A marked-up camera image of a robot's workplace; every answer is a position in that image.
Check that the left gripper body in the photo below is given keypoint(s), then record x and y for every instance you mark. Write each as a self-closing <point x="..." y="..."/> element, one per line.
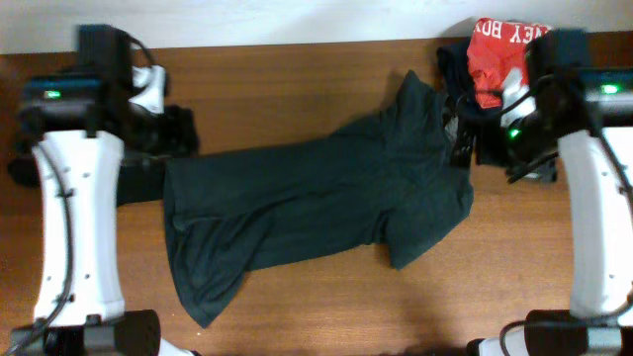
<point x="168" y="131"/>

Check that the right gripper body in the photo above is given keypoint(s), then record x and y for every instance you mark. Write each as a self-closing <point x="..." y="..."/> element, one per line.
<point x="517" y="147"/>

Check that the dark green t-shirt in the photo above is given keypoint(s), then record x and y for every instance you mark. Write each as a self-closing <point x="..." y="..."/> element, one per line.
<point x="385" y="178"/>

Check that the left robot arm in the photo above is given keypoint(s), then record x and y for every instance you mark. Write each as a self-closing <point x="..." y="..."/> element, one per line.
<point x="82" y="124"/>

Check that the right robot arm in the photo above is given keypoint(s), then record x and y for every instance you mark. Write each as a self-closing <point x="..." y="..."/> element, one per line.
<point x="560" y="106"/>

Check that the black t-shirt white letters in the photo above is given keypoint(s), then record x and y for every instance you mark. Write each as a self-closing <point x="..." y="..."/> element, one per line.
<point x="137" y="183"/>

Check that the navy folded t-shirt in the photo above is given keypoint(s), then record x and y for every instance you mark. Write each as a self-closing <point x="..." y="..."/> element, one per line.
<point x="452" y="61"/>

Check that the red folded t-shirt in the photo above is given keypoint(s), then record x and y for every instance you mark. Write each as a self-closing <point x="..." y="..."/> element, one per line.
<point x="495" y="48"/>

